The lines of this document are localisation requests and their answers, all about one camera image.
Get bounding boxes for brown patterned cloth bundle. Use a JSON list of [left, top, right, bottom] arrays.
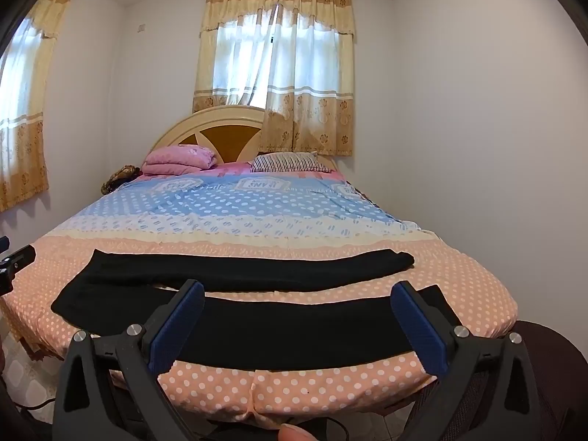
[[101, 164, 142, 195]]

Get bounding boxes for bed with polka dot sheet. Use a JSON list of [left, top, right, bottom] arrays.
[[0, 168, 520, 428]]

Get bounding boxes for wide beige floral curtain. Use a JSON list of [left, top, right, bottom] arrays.
[[192, 0, 356, 157]]

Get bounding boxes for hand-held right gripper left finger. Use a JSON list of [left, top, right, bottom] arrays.
[[52, 279, 206, 441]]

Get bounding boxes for black pants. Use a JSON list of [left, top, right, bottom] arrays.
[[50, 248, 462, 373]]

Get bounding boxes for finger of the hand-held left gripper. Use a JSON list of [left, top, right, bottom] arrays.
[[0, 236, 36, 295]]

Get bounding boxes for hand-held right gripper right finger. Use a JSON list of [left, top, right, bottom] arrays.
[[390, 280, 543, 441]]

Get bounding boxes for black cable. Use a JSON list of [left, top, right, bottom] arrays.
[[16, 394, 60, 417]]

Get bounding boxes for pink pillows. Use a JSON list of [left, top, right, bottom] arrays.
[[141, 144, 219, 178]]

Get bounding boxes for striped pillow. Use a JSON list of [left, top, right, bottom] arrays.
[[249, 151, 334, 174]]

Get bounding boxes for narrow beige floral curtain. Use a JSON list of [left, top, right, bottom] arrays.
[[0, 0, 79, 214]]

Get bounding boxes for person's right hand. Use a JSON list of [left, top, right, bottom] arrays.
[[278, 424, 314, 441]]

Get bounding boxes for cream wooden headboard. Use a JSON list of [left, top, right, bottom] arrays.
[[149, 105, 338, 171]]

